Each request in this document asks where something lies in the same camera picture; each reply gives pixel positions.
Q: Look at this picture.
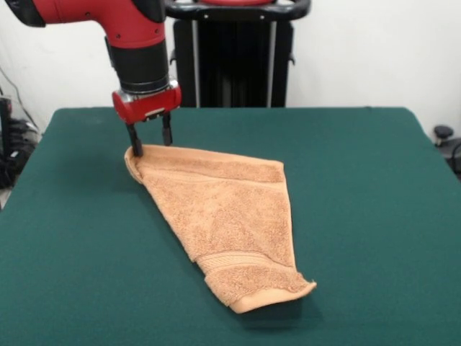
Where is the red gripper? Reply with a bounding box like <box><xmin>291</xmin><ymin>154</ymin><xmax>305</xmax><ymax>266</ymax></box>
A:
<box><xmin>111</xmin><ymin>81</ymin><xmax>183</xmax><ymax>158</ymax></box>

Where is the tan terry towel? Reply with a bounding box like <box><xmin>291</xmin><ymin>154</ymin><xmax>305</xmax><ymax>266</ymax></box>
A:
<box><xmin>123</xmin><ymin>143</ymin><xmax>318</xmax><ymax>314</ymax></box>

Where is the dark green table cloth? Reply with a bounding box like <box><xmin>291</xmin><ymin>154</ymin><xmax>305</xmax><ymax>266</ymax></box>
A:
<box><xmin>0</xmin><ymin>106</ymin><xmax>461</xmax><ymax>346</ymax></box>

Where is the black equipment pile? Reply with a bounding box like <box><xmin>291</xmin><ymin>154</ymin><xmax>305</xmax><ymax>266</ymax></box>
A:
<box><xmin>0</xmin><ymin>95</ymin><xmax>41</xmax><ymax>191</ymax></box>

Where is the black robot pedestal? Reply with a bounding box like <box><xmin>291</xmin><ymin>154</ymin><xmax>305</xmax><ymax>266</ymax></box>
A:
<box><xmin>164</xmin><ymin>0</ymin><xmax>311</xmax><ymax>109</ymax></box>

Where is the grey cable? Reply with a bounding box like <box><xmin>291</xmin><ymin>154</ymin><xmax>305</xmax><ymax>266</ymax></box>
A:
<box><xmin>0</xmin><ymin>66</ymin><xmax>40</xmax><ymax>128</ymax></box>

